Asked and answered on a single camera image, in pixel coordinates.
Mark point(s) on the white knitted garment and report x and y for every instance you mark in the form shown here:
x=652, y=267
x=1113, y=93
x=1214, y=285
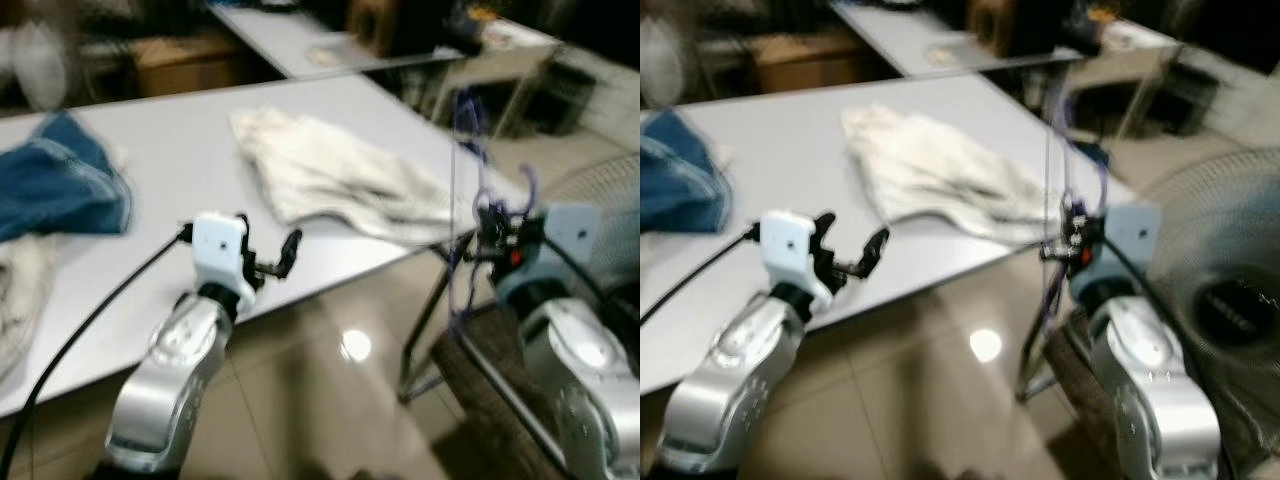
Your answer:
x=940, y=170
x=330, y=170

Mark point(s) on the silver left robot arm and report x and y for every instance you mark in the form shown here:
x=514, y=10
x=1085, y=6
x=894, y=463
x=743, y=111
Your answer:
x=170, y=370
x=720, y=390

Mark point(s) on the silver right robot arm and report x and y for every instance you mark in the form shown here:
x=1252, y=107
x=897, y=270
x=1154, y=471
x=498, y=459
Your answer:
x=1150, y=370
x=580, y=360

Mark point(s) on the large grey floor fan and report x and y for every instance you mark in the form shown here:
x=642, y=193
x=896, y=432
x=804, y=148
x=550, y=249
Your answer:
x=1230, y=240
x=600, y=180

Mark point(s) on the white rectangular table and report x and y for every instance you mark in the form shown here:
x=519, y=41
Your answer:
x=900, y=40
x=180, y=150
x=800, y=150
x=290, y=45

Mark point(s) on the dark equipment rack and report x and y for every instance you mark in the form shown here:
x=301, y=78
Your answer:
x=575, y=95
x=1200, y=95

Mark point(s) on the blue denim jeans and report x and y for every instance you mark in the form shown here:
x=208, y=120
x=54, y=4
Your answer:
x=60, y=185
x=680, y=180

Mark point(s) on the brown cardboard box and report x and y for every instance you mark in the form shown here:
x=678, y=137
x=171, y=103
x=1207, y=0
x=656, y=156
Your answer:
x=800, y=65
x=185, y=65

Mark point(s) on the wooden black-front speaker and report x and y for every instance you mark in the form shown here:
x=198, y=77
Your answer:
x=990, y=25
x=370, y=25

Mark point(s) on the small white fan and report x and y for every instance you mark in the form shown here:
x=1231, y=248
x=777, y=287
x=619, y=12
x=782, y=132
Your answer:
x=40, y=65
x=655, y=60

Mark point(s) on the white crumpled garment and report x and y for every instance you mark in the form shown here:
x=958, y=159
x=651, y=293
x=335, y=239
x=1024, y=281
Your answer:
x=20, y=300

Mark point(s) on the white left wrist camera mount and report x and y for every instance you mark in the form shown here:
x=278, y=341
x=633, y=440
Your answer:
x=218, y=250
x=790, y=250

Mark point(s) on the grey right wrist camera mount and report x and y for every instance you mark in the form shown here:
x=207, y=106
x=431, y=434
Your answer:
x=575, y=235
x=1135, y=235

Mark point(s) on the brown woven metal-frame chair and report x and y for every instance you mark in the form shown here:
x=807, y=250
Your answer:
x=1075, y=380
x=490, y=400

